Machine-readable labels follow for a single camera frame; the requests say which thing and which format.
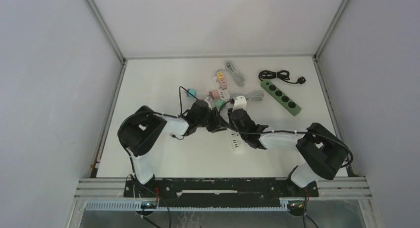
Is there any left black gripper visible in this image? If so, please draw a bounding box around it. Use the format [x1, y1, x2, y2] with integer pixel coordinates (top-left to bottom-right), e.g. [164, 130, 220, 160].
[196, 108, 229, 133]

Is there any white power strip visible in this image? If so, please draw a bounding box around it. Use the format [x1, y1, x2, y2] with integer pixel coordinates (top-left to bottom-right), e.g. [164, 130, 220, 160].
[212, 76, 231, 102]
[227, 129, 245, 154]

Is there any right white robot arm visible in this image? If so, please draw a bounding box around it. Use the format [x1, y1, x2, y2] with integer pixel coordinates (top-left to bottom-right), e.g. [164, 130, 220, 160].
[228, 109, 353, 196]

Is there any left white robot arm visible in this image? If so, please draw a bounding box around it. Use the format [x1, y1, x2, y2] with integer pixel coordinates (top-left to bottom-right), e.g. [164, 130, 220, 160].
[117, 100, 227, 197]

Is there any green charger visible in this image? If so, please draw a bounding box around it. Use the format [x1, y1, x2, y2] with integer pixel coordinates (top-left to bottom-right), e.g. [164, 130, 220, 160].
[214, 99, 225, 110]

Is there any teal blue charger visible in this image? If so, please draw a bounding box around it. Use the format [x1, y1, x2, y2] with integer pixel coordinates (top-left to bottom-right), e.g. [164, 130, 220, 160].
[186, 89, 197, 99]

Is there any pink charger upper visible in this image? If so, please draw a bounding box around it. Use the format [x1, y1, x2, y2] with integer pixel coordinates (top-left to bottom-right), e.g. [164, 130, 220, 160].
[209, 90, 220, 100]

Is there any yellow charger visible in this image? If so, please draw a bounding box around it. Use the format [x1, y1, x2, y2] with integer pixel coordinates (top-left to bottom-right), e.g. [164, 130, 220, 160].
[216, 71, 224, 81]

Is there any green power strip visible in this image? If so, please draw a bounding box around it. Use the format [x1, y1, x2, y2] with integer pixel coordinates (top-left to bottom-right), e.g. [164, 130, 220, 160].
[260, 79, 302, 116]

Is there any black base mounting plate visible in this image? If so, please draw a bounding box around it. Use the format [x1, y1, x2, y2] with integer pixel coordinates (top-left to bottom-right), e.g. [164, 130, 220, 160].
[123, 177, 319, 208]

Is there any grey cord of near strip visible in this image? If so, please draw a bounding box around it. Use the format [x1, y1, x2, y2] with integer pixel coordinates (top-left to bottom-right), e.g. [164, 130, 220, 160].
[229, 90, 265, 104]

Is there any grey cord of strip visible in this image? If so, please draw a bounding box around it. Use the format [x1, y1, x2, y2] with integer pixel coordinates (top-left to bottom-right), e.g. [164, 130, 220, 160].
[229, 90, 265, 104]
[225, 61, 246, 87]

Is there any grey cord of far strip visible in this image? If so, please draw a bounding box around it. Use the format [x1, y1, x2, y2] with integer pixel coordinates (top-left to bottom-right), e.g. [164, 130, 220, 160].
[225, 61, 246, 87]

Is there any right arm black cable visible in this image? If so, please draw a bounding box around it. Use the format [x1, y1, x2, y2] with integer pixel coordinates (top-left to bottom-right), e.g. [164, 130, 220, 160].
[218, 100, 354, 170]

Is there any white slotted cable duct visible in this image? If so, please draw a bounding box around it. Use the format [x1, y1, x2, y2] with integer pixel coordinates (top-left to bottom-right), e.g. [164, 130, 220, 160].
[85, 201, 290, 211]

